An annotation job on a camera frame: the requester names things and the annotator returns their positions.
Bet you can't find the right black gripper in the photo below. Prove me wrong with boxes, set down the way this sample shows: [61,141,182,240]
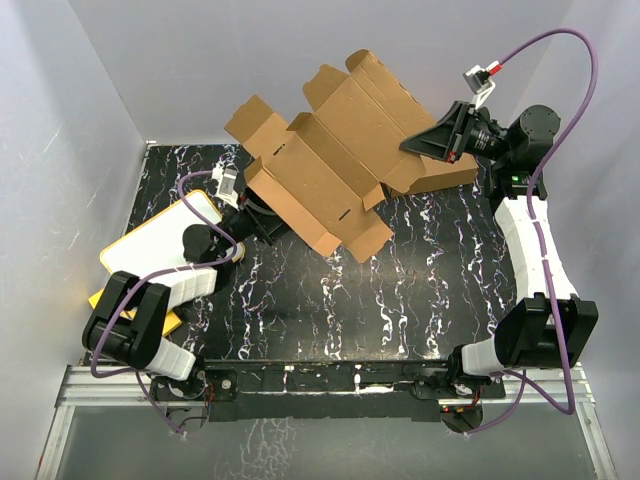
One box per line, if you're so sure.
[401,101,514,164]

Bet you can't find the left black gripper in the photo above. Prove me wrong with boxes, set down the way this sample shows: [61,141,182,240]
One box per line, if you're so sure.
[215,185,305,257]

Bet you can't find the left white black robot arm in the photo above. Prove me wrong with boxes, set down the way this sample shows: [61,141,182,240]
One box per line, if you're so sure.
[82,191,289,399]

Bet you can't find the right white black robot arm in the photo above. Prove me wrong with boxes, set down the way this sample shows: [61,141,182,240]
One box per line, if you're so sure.
[400,101,599,397]

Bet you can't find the closed brown cardboard box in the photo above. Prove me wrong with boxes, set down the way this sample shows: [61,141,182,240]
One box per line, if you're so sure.
[389,154,478,197]

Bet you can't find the white board yellow rim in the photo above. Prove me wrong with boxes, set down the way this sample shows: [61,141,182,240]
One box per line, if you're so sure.
[99,188,247,281]

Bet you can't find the yellow flat board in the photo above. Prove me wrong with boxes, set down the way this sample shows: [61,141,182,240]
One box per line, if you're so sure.
[87,287,184,346]

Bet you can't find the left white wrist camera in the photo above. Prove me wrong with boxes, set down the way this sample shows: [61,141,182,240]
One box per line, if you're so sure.
[211,167,239,209]

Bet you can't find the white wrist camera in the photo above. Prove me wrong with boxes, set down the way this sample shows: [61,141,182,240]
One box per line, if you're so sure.
[211,167,239,209]
[463,61,502,108]

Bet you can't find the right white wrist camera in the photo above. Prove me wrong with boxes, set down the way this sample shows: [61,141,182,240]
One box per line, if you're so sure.
[463,61,502,108]

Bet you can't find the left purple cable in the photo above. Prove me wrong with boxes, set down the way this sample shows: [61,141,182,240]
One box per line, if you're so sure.
[89,169,241,436]

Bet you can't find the aluminium frame rail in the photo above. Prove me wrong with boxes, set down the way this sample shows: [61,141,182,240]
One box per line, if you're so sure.
[37,362,619,480]

